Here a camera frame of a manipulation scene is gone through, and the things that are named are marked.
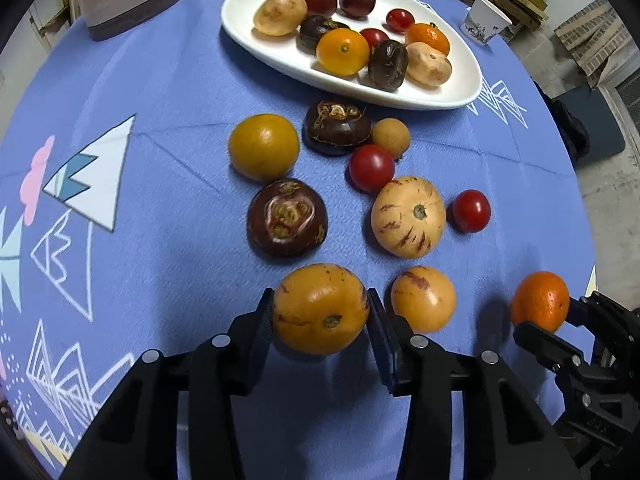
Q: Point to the small tan longan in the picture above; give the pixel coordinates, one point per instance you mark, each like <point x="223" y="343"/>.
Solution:
<point x="391" y="137"/>

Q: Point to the small tan pepino melon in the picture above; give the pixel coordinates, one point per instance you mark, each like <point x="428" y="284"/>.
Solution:
<point x="430" y="67"/>

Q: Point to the white paper cup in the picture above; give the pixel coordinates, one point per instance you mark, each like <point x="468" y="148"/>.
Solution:
<point x="482" y="22"/>

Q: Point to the tan spotted pepino melon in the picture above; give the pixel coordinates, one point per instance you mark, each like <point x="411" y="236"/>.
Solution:
<point x="280" y="12"/>

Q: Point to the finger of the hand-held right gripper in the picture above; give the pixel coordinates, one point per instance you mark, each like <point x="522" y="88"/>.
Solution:
<point x="582" y="312"/>
<point x="545" y="342"/>

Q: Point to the small orange pepino melon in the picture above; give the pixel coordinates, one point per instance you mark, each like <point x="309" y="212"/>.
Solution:
<point x="423" y="300"/>

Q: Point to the orange striped pepino melon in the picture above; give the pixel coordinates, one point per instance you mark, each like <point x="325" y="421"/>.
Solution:
<point x="320" y="310"/>

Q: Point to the dark water chestnut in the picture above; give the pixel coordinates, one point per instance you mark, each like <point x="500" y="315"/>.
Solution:
<point x="337" y="127"/>
<point x="287" y="220"/>
<point x="315" y="30"/>
<point x="387" y="67"/>

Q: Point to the orange mandarin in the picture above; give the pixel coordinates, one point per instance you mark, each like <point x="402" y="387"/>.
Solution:
<point x="427" y="37"/>
<point x="540" y="302"/>

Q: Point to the dark red plum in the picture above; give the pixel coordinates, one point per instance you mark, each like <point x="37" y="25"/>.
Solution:
<point x="357" y="2"/>
<point x="320" y="0"/>

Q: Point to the brick pattern panel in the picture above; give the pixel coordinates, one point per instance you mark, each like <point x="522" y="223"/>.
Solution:
<point x="595" y="35"/>

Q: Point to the black jacket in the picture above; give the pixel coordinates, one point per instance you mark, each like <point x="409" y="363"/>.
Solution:
<point x="570" y="130"/>

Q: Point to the white oval plate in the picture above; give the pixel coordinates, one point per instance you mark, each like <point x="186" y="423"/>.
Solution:
<point x="462" y="85"/>

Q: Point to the red cherry tomato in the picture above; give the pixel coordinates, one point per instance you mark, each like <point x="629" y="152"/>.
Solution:
<point x="471" y="211"/>
<point x="371" y="167"/>
<point x="375" y="37"/>
<point x="400" y="20"/>

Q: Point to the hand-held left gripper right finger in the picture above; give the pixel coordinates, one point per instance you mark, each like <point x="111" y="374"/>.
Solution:
<point x="382" y="340"/>

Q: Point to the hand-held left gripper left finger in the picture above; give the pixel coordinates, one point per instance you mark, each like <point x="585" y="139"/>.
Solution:
<point x="255" y="340"/>

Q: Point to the dark grey mat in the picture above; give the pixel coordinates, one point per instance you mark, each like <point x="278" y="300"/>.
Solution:
<point x="605" y="130"/>

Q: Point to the blue printed tablecloth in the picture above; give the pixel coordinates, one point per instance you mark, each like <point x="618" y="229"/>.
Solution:
<point x="175" y="260"/>

